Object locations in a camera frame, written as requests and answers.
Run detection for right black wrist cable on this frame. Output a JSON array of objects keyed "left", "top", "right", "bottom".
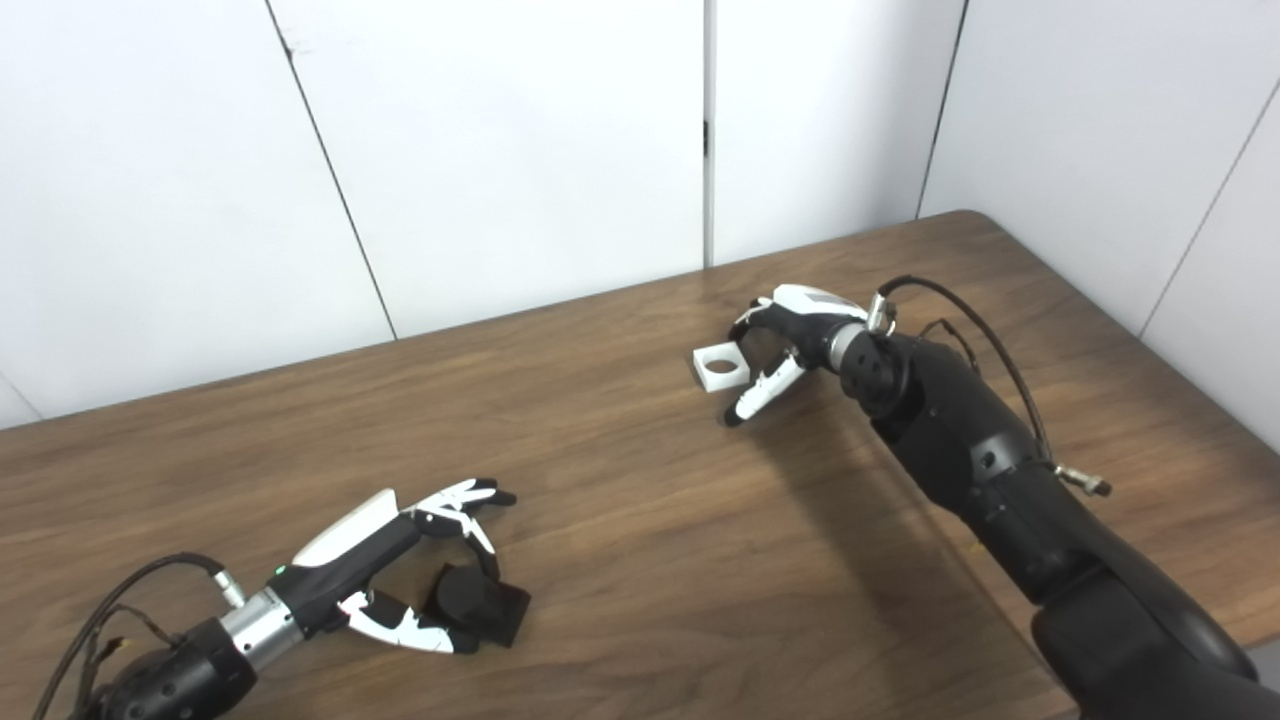
[{"left": 868, "top": 275, "right": 1113, "bottom": 498}]

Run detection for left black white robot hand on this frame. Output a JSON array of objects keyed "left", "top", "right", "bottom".
[{"left": 270, "top": 478, "right": 519, "bottom": 656}]

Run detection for white square piece with hole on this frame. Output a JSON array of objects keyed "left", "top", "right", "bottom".
[{"left": 692, "top": 342, "right": 751, "bottom": 393}]

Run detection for black peg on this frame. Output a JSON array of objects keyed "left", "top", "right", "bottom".
[{"left": 425, "top": 563, "right": 532, "bottom": 649}]

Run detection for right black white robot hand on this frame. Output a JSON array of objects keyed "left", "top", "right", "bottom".
[{"left": 722, "top": 284, "right": 869, "bottom": 428}]

